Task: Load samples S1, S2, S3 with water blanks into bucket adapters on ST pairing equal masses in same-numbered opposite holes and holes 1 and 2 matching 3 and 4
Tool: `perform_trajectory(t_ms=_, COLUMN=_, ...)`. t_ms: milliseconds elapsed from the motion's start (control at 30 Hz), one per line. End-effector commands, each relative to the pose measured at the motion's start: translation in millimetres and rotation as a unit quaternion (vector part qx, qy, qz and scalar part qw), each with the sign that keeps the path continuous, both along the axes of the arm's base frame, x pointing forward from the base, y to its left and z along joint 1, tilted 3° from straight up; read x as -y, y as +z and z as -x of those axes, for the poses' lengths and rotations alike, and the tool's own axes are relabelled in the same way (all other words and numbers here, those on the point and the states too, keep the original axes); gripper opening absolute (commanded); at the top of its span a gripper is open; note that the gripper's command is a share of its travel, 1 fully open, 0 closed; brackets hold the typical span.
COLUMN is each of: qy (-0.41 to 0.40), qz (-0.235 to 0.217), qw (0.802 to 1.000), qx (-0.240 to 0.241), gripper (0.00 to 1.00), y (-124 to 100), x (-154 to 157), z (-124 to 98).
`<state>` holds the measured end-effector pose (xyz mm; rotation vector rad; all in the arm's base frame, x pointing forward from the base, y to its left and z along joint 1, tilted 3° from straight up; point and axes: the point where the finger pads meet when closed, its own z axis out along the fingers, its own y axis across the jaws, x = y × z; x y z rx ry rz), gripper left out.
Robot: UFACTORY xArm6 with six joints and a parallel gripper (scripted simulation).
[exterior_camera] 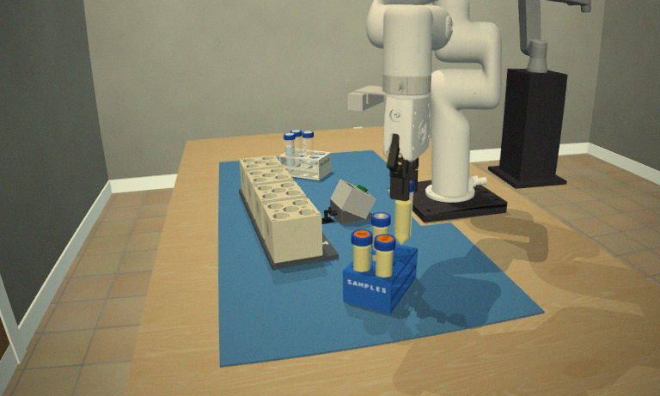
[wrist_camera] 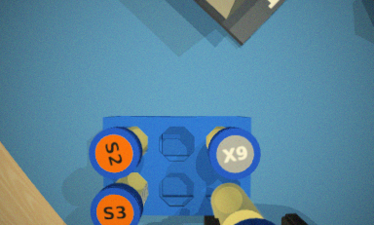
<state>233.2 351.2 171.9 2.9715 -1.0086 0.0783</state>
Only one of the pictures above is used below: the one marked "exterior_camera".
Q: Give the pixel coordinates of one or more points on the beige bucket adapter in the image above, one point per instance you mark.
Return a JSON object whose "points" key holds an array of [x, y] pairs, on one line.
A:
{"points": [[293, 229], [267, 176], [274, 193], [249, 164]]}

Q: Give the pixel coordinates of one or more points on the cream tube rack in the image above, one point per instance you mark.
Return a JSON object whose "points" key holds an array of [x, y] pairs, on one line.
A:
{"points": [[306, 170]]}

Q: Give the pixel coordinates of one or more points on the blue tube rack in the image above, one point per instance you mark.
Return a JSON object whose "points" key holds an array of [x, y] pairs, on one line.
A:
{"points": [[367, 290]]}

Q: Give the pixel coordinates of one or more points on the blue bench mat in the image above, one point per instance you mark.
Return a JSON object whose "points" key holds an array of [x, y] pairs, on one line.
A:
{"points": [[268, 315]]}

